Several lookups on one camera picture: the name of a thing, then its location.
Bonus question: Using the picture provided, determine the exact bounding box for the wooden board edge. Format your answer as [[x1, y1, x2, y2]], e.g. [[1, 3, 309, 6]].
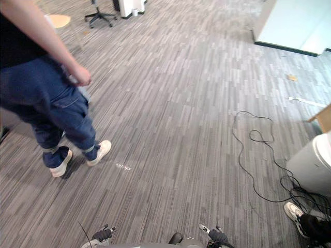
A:
[[307, 102, 331, 122]]

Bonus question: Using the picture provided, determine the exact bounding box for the black office chair base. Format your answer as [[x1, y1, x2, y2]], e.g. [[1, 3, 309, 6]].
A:
[[85, 0, 117, 29]]

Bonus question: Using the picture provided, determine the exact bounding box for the person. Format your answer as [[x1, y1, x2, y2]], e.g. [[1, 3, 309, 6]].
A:
[[0, 0, 112, 178]]

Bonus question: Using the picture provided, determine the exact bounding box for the white partition panel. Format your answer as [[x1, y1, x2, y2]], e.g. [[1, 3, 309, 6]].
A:
[[254, 0, 331, 58]]

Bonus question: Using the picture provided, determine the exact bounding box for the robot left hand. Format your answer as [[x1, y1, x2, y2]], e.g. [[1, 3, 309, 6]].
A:
[[91, 224, 116, 243]]

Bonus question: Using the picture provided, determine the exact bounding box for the white cabinet base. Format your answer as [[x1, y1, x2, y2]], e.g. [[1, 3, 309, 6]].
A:
[[113, 0, 147, 18]]

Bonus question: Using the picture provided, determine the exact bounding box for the robot dark foot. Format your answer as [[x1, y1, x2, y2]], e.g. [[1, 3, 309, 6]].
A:
[[169, 232, 183, 245]]

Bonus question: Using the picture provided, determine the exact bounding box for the white and black sneaker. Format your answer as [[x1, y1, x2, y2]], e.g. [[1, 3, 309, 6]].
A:
[[283, 201, 310, 238]]

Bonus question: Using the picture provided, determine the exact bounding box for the person's hand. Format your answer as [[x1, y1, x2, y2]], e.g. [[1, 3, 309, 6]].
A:
[[69, 63, 92, 87]]

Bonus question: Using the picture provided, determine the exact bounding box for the white cylindrical appliance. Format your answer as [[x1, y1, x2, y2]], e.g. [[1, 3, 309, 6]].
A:
[[286, 129, 331, 195]]

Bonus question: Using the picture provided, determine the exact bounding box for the white strip on floor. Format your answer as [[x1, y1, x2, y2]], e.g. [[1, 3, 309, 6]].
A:
[[289, 96, 324, 107]]

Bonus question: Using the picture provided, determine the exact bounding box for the black cable on floor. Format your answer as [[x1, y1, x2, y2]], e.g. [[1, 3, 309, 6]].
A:
[[231, 111, 331, 217]]

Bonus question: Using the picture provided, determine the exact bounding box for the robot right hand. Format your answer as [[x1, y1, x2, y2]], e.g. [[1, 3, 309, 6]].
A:
[[198, 223, 229, 244]]

